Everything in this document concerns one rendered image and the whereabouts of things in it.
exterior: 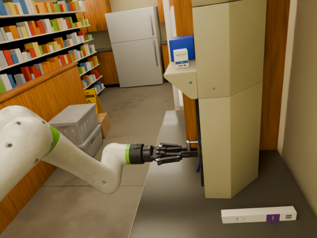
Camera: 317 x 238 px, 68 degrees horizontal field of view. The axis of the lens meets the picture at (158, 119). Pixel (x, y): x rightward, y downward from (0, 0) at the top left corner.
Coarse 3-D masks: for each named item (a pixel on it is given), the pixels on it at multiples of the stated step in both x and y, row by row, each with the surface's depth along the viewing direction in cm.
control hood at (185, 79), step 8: (192, 64) 92; (168, 72) 85; (176, 72) 84; (184, 72) 82; (192, 72) 81; (168, 80) 84; (176, 80) 83; (184, 80) 83; (192, 80) 82; (184, 88) 84; (192, 88) 84; (192, 96) 85
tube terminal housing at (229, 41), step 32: (256, 0) 78; (224, 32) 74; (256, 32) 82; (224, 64) 78; (256, 64) 87; (224, 96) 83; (256, 96) 93; (224, 128) 88; (256, 128) 99; (224, 160) 94; (256, 160) 107; (224, 192) 101
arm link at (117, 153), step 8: (112, 144) 107; (120, 144) 107; (128, 144) 107; (104, 152) 105; (112, 152) 104; (120, 152) 104; (128, 152) 103; (104, 160) 102; (112, 160) 102; (120, 160) 104; (128, 160) 103
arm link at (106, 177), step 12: (60, 144) 80; (72, 144) 85; (48, 156) 78; (60, 156) 80; (72, 156) 83; (84, 156) 88; (72, 168) 85; (84, 168) 88; (96, 168) 91; (108, 168) 97; (120, 168) 102; (84, 180) 92; (96, 180) 92; (108, 180) 95; (120, 180) 100; (108, 192) 97
